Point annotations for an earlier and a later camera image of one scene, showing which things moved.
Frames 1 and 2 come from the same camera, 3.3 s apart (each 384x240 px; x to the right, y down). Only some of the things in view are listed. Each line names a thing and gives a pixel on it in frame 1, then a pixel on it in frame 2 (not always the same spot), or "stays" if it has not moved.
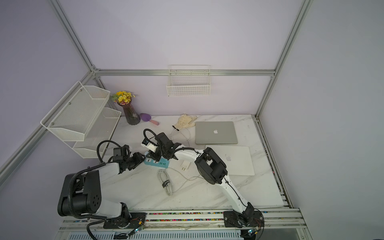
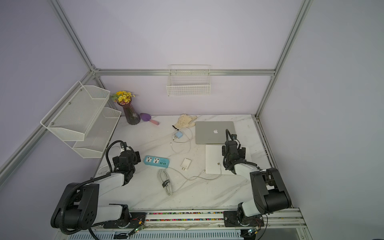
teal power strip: (163, 162) stays
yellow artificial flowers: (122, 97) stays
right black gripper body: (161, 150) -> (242, 153)
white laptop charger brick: (185, 165) stays
